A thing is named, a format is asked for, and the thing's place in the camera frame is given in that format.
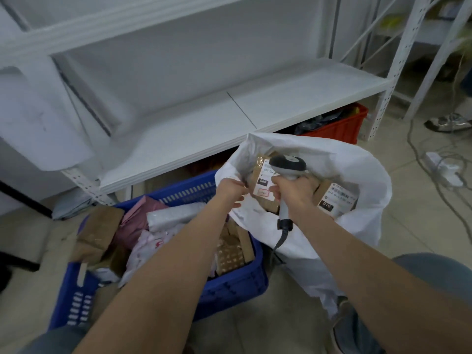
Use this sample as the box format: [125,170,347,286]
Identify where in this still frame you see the white paper sign sheet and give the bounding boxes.
[0,66,95,172]

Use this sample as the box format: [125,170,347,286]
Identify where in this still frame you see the grey plastic mailer bag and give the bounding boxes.
[51,187,97,221]

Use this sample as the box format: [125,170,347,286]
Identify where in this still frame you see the person's right forearm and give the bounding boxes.
[291,206,472,354]

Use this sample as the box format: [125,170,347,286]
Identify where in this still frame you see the grey floor cable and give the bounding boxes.
[405,119,472,244]

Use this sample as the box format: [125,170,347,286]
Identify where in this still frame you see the pile of parcels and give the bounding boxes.
[68,206,256,284]

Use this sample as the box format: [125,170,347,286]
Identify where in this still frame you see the blue plastic crate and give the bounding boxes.
[48,170,269,330]

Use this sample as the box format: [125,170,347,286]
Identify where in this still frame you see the white power strip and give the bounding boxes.
[422,151,465,188]

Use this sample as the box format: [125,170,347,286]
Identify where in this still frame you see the white power adapter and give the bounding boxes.
[439,162,461,178]

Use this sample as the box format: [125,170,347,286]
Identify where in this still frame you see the person's left hand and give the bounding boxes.
[215,177,250,210]

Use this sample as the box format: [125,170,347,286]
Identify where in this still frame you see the person's left forearm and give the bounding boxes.
[73,202,240,354]

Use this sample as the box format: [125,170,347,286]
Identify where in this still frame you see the grey handheld barcode scanner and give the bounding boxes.
[268,154,307,233]

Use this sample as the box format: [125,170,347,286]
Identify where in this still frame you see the person's sandal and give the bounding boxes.
[330,296,354,354]

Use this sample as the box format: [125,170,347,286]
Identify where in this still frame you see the yellow item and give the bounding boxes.
[382,14,405,30]

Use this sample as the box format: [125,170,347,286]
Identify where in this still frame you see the black scanner cable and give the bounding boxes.
[272,228,294,251]

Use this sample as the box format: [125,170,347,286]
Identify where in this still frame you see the white metal shelf rack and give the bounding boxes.
[341,0,472,122]
[0,0,432,207]

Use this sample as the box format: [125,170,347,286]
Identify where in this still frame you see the pink mailer bag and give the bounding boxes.
[110,196,170,251]

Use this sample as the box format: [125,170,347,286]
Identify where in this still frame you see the red plastic crate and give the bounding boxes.
[295,103,369,145]

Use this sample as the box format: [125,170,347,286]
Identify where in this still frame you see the person's left leg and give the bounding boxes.
[18,324,89,354]

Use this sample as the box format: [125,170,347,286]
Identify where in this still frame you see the white red-print mailer bag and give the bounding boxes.
[118,224,218,288]

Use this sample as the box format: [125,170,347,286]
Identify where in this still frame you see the white woven sack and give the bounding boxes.
[214,132,393,320]

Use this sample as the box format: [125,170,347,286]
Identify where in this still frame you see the brown box red-outlined sticker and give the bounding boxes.
[312,179,360,221]

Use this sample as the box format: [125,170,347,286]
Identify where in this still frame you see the taped brown parcel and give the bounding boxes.
[249,154,282,214]

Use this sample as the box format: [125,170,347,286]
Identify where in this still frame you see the person's right hand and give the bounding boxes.
[270,174,321,218]

